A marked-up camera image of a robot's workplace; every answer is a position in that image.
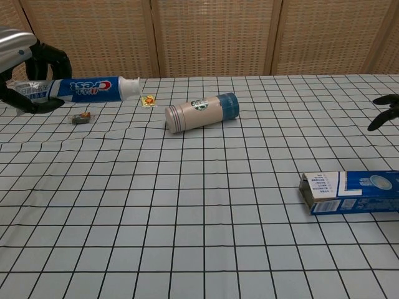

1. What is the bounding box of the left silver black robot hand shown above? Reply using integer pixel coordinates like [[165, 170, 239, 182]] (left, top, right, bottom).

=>
[[0, 26, 73, 115]]

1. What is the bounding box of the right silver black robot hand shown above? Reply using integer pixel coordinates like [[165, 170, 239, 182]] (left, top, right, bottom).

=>
[[367, 93, 399, 131]]

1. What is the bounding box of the blue white toothpaste box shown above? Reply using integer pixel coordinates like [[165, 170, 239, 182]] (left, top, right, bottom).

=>
[[298, 170, 399, 216]]

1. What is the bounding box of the blue white toothpaste tube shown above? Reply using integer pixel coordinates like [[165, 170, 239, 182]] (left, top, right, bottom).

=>
[[6, 77, 142, 116]]

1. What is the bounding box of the dark wrapped candy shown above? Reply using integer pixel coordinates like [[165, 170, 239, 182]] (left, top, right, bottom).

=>
[[69, 111, 95, 126]]

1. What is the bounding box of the beige blue thermos bottle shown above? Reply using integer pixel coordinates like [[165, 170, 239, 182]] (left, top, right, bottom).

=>
[[164, 92, 241, 135]]

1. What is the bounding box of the bamboo folding screen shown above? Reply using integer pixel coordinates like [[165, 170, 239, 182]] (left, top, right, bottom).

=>
[[0, 0, 399, 79]]

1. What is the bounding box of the white checked tablecloth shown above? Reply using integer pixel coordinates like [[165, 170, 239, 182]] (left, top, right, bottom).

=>
[[0, 74, 399, 299]]

